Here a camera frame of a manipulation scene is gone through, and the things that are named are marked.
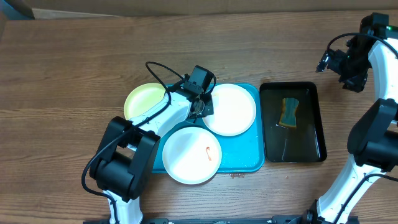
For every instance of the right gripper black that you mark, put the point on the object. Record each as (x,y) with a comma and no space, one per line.
(358,84)

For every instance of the black water tray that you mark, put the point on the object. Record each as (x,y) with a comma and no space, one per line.
(306,142)

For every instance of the teal plastic tray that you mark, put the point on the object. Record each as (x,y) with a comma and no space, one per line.
(241,153)

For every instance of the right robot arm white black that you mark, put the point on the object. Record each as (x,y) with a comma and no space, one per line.
(372,146)

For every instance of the yellow plate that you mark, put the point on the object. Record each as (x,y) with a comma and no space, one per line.
(143,98)

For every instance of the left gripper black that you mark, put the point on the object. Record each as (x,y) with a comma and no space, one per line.
(209,109)

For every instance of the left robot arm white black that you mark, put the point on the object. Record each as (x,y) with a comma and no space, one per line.
(123,163)

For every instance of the white plate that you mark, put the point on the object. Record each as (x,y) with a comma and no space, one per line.
(192,155)
(234,110)

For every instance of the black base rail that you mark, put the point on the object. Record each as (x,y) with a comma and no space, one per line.
(280,219)

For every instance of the green yellow sponge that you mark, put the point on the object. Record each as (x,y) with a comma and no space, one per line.
(288,113)

